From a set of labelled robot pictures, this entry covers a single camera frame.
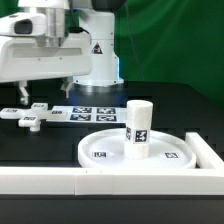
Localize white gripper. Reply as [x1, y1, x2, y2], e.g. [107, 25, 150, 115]
[0, 33, 92, 105]

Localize white cross-shaped table base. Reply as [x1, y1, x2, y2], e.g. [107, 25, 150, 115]
[0, 103, 67, 132]

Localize white round table top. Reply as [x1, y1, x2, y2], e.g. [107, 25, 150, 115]
[78, 128, 196, 169]

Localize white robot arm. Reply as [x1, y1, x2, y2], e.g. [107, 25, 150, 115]
[0, 0, 127, 105]

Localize white marker sheet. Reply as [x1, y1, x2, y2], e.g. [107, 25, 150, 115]
[52, 106, 127, 124]

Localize white L-shaped obstacle fence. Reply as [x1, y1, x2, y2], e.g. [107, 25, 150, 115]
[0, 132, 224, 195]

